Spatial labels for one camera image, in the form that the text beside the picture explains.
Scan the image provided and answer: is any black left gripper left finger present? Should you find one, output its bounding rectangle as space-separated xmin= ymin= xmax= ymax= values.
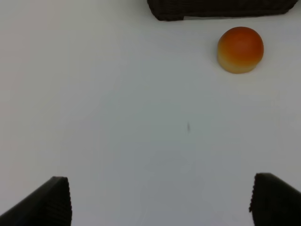
xmin=0 ymin=177 xmax=72 ymax=226

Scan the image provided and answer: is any orange round bread bun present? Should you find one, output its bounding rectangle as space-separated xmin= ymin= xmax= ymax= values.
xmin=217 ymin=27 xmax=264 ymax=74

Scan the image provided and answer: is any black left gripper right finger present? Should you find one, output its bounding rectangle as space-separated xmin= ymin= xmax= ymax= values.
xmin=249 ymin=173 xmax=301 ymax=226

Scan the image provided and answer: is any dark brown wicker basket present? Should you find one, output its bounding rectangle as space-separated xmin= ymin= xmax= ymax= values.
xmin=147 ymin=0 xmax=298 ymax=21

